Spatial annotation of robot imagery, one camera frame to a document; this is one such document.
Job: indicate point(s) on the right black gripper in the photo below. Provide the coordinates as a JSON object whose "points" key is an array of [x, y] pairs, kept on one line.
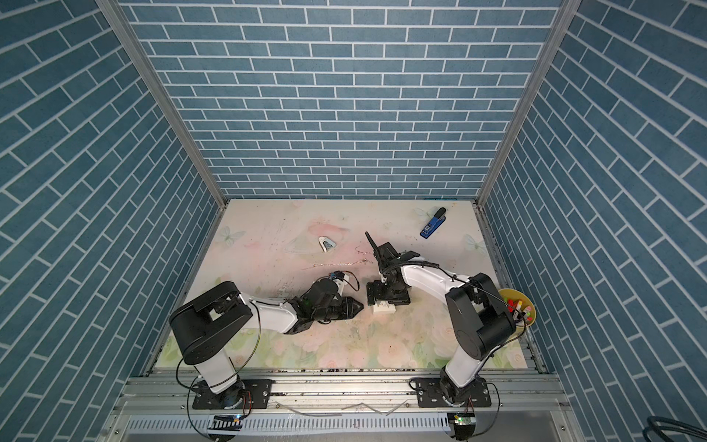
{"points": [[400, 299]]}

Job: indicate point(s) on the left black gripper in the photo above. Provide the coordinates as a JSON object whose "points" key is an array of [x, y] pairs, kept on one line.
{"points": [[348, 304]]}

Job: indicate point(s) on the white bow gift box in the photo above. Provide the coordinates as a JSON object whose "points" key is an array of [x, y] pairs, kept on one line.
{"points": [[383, 308]]}

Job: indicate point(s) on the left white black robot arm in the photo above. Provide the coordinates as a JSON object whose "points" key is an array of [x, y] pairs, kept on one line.
{"points": [[204, 326]]}

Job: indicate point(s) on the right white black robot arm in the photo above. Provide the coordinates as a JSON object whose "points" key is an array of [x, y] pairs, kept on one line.
{"points": [[480, 319]]}

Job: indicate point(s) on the blue black stapler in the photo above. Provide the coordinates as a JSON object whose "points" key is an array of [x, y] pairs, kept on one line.
{"points": [[436, 221]]}

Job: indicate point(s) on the yellow pen cup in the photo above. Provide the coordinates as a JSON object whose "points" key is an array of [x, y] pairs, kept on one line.
{"points": [[520, 306]]}

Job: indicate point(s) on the aluminium front rail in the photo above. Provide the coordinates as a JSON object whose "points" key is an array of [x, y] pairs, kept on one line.
{"points": [[328, 394]]}

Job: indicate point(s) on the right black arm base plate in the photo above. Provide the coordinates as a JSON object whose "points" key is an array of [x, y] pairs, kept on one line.
{"points": [[438, 393]]}

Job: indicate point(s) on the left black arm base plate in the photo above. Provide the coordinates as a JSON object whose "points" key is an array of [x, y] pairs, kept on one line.
{"points": [[244, 395]]}

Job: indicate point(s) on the black cable bundle corner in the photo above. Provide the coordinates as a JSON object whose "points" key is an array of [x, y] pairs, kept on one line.
{"points": [[665, 428]]}

